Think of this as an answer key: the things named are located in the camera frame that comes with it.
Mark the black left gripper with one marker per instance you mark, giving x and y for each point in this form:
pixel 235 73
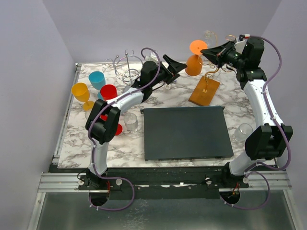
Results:
pixel 176 66

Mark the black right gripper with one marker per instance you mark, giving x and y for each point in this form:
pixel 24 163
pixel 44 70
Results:
pixel 217 55

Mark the orange plastic wine glass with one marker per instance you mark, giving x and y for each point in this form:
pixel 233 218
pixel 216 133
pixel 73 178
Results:
pixel 194 62

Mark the gold wire wooden-base rack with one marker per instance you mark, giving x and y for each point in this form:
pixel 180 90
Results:
pixel 207 86

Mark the clear ribbed wine glass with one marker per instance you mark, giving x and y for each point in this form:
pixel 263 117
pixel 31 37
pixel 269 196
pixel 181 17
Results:
pixel 131 122

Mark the blue plastic wine glass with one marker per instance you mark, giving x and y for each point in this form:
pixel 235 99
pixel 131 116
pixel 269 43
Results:
pixel 97 80

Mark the red plastic wine glass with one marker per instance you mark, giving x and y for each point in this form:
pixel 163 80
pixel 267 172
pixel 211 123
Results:
pixel 119 127

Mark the yellow plastic wine glass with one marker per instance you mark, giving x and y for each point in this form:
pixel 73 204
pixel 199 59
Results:
pixel 81 92

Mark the clear textured wine glass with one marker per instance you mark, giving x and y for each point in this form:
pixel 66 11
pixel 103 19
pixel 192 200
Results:
pixel 87 114

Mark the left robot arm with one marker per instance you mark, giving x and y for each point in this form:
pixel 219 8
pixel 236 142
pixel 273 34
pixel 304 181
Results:
pixel 101 132

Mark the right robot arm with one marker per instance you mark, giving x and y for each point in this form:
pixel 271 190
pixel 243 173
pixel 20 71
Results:
pixel 271 136

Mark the chrome wine glass rack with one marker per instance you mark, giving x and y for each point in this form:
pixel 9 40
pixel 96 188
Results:
pixel 127 68

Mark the dark grey flat box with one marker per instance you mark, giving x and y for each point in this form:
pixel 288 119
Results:
pixel 186 133

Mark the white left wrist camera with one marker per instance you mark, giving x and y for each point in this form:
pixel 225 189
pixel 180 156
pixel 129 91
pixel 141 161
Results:
pixel 152 58

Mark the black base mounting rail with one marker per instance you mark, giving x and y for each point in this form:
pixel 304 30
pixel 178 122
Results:
pixel 160 183

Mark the aluminium extrusion rail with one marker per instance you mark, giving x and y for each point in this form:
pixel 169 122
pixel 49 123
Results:
pixel 58 183

